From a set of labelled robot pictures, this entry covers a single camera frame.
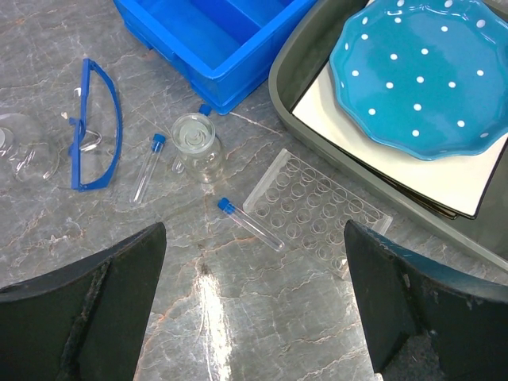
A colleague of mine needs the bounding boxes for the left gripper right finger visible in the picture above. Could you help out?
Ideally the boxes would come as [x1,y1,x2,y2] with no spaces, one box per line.
[344,220,507,380]

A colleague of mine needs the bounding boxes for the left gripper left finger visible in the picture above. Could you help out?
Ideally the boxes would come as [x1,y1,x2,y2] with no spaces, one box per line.
[1,222,167,380]

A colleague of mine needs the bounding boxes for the glass flask with stopper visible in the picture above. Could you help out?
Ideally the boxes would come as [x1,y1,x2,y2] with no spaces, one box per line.
[1,114,60,184]

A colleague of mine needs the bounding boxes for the clear acrylic tube rack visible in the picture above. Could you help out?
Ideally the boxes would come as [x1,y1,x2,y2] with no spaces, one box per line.
[243,148,393,279]

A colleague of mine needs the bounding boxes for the white square plate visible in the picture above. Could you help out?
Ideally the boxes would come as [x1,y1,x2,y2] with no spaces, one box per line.
[293,53,507,218]

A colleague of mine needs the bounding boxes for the blue capped test tube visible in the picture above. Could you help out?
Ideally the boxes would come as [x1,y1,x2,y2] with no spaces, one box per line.
[198,104,212,117]
[129,133,166,204]
[217,198,285,252]

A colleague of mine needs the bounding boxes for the blue safety glasses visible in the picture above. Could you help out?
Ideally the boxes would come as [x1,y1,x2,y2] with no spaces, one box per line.
[68,58,123,192]

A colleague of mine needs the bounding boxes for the dark green tray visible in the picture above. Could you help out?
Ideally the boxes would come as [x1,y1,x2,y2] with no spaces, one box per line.
[268,1,507,271]

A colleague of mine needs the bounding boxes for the glass jar with lid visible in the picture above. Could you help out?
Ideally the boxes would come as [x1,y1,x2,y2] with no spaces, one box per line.
[171,113,225,183]

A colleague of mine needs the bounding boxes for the teal polka dot plate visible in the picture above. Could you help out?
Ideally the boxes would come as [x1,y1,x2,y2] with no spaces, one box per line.
[329,1,507,160]

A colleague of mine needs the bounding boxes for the blue divided storage bin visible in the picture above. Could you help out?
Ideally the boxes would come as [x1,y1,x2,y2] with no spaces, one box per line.
[114,0,314,115]

